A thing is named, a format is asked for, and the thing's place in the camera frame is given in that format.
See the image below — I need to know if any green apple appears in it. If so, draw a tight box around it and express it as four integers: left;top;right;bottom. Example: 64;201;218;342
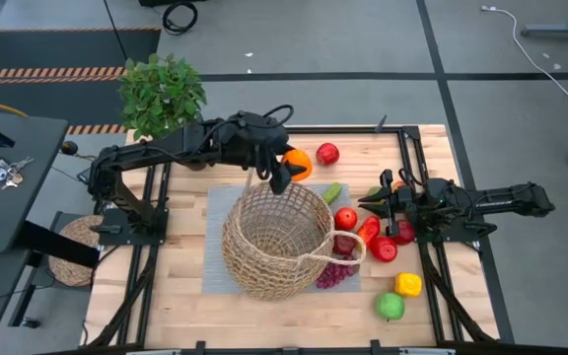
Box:
375;291;406;321

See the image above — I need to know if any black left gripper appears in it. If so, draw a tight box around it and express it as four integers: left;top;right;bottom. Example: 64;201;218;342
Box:
217;110;310;196

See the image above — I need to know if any red tomato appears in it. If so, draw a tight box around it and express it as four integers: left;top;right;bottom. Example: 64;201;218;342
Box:
370;236;399;264

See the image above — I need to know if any purple grape bunch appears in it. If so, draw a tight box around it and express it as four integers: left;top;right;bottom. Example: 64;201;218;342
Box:
315;261;361;291

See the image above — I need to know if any green wrinkled cucumber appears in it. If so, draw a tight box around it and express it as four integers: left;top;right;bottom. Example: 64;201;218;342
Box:
320;181;344;206

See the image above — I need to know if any black desk support beam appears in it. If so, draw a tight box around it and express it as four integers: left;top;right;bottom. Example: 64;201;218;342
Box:
15;220;102;270

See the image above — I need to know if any grey woven placemat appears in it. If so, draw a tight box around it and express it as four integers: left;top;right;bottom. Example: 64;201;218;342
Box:
200;182;363;296

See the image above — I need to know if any yellow bell pepper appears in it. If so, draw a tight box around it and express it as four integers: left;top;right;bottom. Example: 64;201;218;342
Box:
393;271;424;299

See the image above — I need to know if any red round fruit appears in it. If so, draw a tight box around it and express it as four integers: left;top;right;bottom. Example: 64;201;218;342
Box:
391;219;416;247

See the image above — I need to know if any grey metal table base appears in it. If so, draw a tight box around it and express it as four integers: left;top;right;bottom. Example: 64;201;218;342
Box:
520;0;568;40

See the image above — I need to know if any white floor cable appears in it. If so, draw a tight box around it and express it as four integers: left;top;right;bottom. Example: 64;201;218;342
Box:
480;4;568;101

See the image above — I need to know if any green leafy plant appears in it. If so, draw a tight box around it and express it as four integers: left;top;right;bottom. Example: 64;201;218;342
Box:
115;52;209;142

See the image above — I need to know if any black hazard striped floor mat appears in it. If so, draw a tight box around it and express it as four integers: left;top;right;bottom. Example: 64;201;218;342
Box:
0;27;162;137

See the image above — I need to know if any thin black floor cable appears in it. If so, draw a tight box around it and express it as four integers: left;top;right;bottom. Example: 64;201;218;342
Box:
102;0;128;61

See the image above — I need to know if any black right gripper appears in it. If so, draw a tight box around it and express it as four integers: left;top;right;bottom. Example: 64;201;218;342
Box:
357;168;431;239

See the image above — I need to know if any dark grey desk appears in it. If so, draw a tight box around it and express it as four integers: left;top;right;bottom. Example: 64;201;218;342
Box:
0;110;70;253

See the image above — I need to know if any coiled black cable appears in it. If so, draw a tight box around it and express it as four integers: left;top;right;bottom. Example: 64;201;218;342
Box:
162;0;199;36

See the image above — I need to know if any round woven trivet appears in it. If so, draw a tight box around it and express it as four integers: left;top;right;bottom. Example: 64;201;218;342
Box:
47;214;106;288

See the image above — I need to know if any woven straw basket with handles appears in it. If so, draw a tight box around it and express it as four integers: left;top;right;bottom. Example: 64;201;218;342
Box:
221;170;368;303

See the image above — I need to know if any red orange bell pepper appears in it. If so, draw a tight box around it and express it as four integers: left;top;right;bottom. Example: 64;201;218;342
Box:
355;214;382;248

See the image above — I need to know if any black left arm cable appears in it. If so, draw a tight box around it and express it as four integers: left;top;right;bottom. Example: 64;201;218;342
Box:
262;104;296;129

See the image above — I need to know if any bunch of keys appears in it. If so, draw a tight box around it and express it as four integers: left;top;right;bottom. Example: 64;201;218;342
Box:
0;156;36;191

